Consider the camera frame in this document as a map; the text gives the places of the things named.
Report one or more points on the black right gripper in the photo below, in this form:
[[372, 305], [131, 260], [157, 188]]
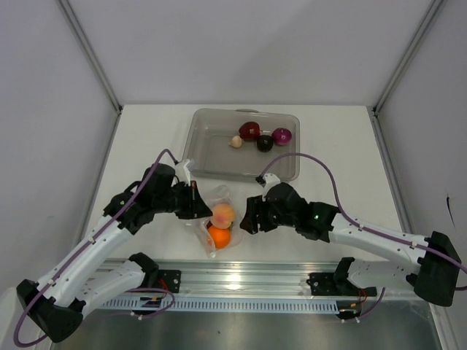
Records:
[[257, 205]]

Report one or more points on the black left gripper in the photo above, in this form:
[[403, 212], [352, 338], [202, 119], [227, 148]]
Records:
[[195, 207]]

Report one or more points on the yellow pink peach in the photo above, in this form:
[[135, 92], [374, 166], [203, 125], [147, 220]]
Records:
[[223, 215]]

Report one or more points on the clear zip top bag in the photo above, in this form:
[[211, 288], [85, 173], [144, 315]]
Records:
[[198, 227]]

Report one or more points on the orange fruit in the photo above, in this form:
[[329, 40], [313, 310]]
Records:
[[222, 237]]

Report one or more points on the dark red apple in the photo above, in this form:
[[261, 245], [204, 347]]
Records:
[[249, 131]]

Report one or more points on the red grape bunch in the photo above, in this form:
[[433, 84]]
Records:
[[210, 239]]

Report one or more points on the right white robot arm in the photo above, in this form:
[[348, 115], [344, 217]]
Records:
[[429, 265]]

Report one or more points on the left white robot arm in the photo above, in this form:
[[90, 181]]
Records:
[[59, 301]]

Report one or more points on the clear grey plastic bin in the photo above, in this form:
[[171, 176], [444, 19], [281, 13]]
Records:
[[212, 130]]

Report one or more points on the white garlic bulb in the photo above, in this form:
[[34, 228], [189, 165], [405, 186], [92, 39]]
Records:
[[236, 142]]

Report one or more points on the purple red onion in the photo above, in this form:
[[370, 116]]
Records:
[[281, 136]]

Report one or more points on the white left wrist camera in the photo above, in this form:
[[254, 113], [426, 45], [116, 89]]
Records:
[[182, 170]]

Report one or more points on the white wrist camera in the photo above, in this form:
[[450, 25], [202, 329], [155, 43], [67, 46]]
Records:
[[268, 181], [182, 170]]

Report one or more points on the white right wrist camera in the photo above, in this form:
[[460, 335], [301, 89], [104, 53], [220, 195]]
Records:
[[268, 181]]

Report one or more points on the aluminium mounting rail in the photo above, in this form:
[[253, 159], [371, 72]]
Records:
[[234, 279]]

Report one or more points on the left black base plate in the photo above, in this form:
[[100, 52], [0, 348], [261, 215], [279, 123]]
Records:
[[163, 279]]

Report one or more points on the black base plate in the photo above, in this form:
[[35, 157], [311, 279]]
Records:
[[325, 284], [163, 279]]

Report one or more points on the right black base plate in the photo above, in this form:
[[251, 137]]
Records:
[[325, 284]]

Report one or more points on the white slotted cable duct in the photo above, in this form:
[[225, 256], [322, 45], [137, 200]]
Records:
[[218, 304]]

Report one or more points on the aluminium frame post right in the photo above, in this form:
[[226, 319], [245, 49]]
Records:
[[415, 43]]

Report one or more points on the aluminium frame post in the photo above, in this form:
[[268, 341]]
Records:
[[86, 47], [415, 43]]

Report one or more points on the aluminium frame post left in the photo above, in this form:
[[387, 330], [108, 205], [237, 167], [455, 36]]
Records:
[[86, 47]]

